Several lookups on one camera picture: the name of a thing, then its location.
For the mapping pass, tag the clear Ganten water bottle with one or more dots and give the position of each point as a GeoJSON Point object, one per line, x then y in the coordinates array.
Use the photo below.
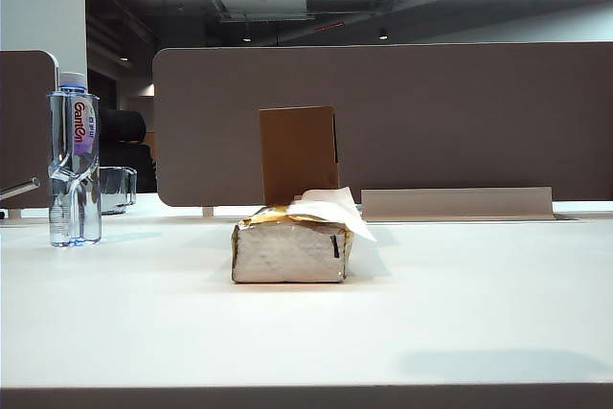
{"type": "Point", "coordinates": [73, 188]}

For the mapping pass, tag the brown cardboard box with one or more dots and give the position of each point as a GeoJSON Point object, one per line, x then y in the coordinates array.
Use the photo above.
{"type": "Point", "coordinates": [298, 150]}

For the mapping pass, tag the white tissue sheet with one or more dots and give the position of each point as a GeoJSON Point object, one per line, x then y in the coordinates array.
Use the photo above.
{"type": "Point", "coordinates": [335, 203]}

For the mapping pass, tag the white and gold tissue pack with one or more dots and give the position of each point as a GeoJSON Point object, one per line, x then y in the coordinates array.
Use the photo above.
{"type": "Point", "coordinates": [287, 256]}

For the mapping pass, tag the large brown desk divider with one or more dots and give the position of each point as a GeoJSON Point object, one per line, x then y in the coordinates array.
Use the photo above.
{"type": "Point", "coordinates": [431, 117]}

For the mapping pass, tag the red ceiling sign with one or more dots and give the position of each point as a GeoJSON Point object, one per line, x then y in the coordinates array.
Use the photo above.
{"type": "Point", "coordinates": [331, 26]}

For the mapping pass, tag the black office chair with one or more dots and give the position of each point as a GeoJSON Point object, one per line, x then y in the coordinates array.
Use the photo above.
{"type": "Point", "coordinates": [125, 141]}

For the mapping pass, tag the clear glass cup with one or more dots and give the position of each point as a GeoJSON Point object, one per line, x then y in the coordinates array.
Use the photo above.
{"type": "Point", "coordinates": [116, 188]}

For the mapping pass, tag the grey metal rod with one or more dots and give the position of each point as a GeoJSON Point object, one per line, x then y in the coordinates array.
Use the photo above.
{"type": "Point", "coordinates": [21, 187]}

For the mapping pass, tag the small brown desk divider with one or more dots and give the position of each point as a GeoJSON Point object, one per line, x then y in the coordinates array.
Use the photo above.
{"type": "Point", "coordinates": [24, 117]}

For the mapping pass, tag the beige divider foot bracket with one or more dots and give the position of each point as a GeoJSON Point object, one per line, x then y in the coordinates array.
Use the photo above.
{"type": "Point", "coordinates": [208, 211]}

